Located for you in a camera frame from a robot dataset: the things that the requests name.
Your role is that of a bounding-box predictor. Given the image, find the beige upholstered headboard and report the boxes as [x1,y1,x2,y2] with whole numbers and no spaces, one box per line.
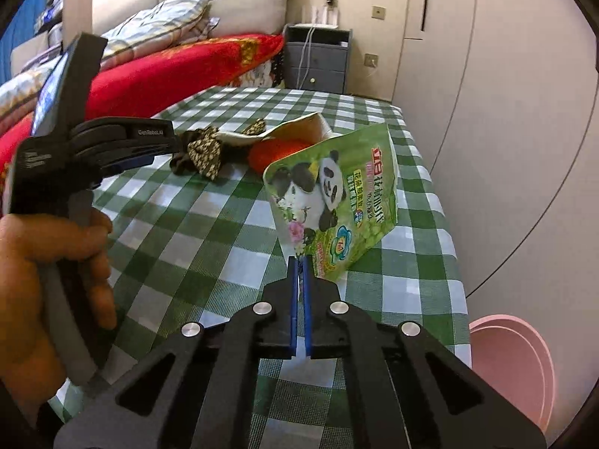
[92,0,305,39]

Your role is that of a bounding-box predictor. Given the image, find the white charging cable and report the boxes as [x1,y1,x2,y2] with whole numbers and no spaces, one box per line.
[299,25,317,86]

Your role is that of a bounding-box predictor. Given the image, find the red floral blanket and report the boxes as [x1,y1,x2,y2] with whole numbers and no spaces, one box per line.
[0,33,286,184]

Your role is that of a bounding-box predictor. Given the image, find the green panda print pouch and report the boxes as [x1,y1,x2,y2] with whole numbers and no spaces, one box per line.
[263,124,399,282]

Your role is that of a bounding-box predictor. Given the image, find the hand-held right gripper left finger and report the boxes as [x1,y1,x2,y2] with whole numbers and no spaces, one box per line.
[53,256,298,449]

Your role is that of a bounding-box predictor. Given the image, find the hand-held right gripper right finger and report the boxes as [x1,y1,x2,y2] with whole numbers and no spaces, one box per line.
[302,257,547,449]

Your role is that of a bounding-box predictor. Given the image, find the green checked tablecloth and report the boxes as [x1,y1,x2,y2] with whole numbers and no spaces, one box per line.
[49,85,471,449]

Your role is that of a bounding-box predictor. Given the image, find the plaid quilt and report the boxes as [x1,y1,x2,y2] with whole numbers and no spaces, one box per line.
[0,0,221,120]

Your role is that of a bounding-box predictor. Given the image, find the person's left hand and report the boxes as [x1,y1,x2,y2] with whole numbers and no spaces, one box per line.
[0,208,118,405]

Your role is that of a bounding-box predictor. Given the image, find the white wardrobe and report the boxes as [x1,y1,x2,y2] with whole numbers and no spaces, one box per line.
[392,0,599,321]

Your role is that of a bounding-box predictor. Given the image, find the wooden shelf unit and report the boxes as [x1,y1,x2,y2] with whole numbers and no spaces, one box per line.
[33,0,97,50]

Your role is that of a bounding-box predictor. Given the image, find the grey nightstand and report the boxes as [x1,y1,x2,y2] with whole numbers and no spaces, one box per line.
[283,23,352,95]

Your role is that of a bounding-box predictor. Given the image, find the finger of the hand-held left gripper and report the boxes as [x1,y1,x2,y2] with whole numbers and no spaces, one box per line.
[72,143,182,184]
[70,118,179,149]

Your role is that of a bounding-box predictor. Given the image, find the blue curtain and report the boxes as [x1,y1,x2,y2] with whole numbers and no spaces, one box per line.
[0,0,52,64]

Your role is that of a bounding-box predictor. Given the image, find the red-orange plastic bag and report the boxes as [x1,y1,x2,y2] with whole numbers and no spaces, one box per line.
[248,138,312,174]

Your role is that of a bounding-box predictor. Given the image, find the pink plastic bin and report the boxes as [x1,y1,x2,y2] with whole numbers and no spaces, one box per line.
[468,315,558,432]

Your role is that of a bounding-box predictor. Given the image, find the beige paper envelope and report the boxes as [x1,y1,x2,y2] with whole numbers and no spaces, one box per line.
[219,112,338,147]

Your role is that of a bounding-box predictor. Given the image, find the floral bedsheet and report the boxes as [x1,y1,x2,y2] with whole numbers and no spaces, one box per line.
[231,54,285,88]

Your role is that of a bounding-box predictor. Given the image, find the brown patterned scrunchie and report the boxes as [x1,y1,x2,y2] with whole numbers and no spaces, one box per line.
[169,119,268,181]

